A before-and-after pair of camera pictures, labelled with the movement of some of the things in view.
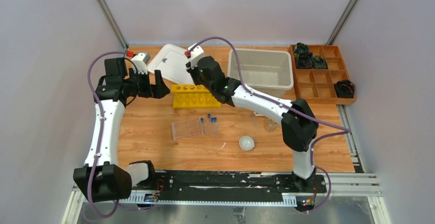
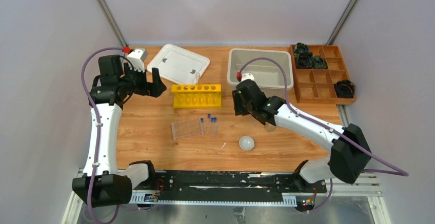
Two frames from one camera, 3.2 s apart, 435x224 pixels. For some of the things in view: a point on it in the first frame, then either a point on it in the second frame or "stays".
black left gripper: x=144 y=86 stays
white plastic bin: x=268 y=72 stays
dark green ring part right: x=319 y=63 stays
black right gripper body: x=196 y=75 to x=249 y=108
